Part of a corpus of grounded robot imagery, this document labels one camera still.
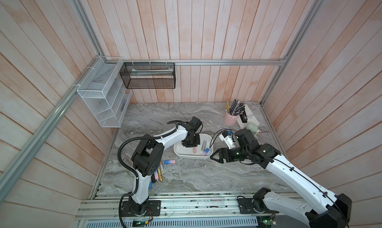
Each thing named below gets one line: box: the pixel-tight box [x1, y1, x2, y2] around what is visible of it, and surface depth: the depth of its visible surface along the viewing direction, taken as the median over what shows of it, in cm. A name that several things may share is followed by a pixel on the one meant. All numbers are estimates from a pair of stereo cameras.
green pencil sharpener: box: [246, 121, 261, 137], surface depth 100 cm
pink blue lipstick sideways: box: [163, 159, 178, 165], surface depth 90 cm
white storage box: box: [173, 133, 214, 159], surface depth 94 cm
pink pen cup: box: [223, 112, 239, 126], surface depth 103 cm
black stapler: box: [239, 107, 248, 123], surface depth 108 cm
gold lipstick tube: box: [157, 168, 163, 182], surface depth 86 cm
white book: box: [237, 104, 261, 130], surface depth 112 cm
